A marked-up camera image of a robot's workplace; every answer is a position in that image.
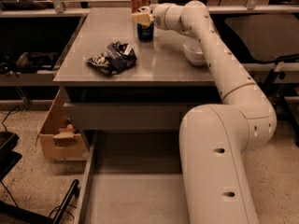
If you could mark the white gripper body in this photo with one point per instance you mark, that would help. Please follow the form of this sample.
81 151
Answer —
160 16

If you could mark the blue pepsi can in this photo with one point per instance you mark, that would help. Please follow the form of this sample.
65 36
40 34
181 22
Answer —
145 34

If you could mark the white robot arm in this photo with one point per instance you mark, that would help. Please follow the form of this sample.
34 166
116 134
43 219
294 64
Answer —
213 137

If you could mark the orange soda can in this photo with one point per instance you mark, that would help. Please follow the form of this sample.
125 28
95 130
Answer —
136 4

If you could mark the grey drawer cabinet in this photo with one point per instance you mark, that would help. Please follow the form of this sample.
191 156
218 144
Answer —
161 75

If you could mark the closed grey top drawer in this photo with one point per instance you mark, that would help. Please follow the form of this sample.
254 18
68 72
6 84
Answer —
126 117

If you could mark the open grey middle drawer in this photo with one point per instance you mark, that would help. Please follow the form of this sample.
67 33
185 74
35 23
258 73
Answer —
133 178

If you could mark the white bowl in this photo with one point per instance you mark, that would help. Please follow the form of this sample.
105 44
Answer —
193 52

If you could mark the crumpled dark chip bag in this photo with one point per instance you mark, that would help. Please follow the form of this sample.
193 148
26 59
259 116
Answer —
116 58

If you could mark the dark office chair seat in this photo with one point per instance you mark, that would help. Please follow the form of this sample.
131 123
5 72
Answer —
268 37

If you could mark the black headset on shelf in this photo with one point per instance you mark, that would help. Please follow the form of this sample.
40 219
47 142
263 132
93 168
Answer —
29 63

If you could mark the cardboard box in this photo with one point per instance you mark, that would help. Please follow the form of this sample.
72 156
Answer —
58 138

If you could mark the black chair base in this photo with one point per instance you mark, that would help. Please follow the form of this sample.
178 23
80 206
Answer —
29 200

